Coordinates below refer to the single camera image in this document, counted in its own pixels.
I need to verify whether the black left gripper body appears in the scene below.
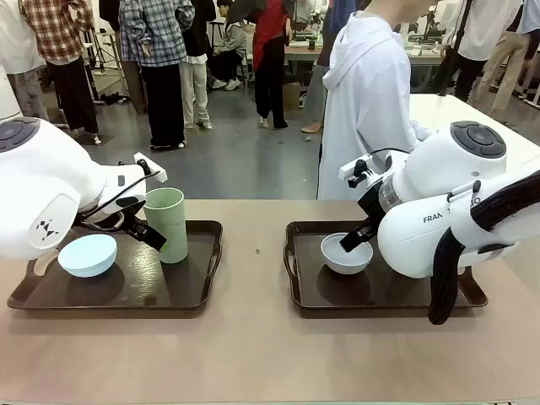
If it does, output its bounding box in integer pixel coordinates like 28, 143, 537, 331
77, 195, 147, 233

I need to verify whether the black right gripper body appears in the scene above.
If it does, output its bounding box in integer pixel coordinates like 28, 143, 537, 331
357, 178, 387, 230

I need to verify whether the white grey bowl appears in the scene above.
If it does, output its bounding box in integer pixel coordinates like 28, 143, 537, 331
320, 232, 375, 276

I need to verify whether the tall pale green cup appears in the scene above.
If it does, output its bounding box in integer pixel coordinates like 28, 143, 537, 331
143, 186, 189, 265

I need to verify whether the light blue bowl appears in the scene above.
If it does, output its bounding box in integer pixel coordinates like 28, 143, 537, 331
57, 234, 118, 278

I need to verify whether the dark brown serving tray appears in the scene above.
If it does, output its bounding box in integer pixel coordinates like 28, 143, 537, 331
283, 219, 489, 311
7, 219, 224, 311

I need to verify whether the person in white hoodie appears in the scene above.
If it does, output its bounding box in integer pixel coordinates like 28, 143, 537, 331
316, 0, 435, 202

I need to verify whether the white side table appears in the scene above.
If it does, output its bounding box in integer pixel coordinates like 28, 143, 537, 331
408, 93, 540, 172

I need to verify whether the person in white trousers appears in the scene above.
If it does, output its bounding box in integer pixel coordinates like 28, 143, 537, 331
179, 0, 214, 130

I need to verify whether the person in blue plaid shirt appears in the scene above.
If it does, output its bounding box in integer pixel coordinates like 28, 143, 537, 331
118, 0, 197, 151

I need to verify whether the person in red plaid shirt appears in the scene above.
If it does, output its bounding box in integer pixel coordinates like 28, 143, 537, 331
19, 0, 101, 138

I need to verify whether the person in red apron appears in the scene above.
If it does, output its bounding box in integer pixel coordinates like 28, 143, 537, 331
229, 0, 297, 130

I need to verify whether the person in khaki trousers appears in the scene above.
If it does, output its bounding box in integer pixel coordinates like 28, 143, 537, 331
441, 0, 533, 107

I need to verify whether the black bar stool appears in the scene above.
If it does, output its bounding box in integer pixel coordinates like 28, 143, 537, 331
208, 19, 225, 82

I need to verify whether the seated person in grey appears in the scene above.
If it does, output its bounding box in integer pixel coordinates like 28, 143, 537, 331
208, 0, 251, 92

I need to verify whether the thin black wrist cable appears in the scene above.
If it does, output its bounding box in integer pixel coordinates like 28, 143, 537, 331
75, 170, 162, 231

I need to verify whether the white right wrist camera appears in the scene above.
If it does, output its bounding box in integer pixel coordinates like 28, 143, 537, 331
338, 154, 375, 189

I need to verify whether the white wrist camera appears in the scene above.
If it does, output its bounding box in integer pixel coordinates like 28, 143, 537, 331
132, 152, 167, 183
338, 154, 375, 189

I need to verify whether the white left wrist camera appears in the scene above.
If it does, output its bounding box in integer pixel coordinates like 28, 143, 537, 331
132, 152, 167, 183

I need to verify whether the white round pedestal base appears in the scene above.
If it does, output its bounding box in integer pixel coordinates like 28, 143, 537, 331
0, 62, 23, 124

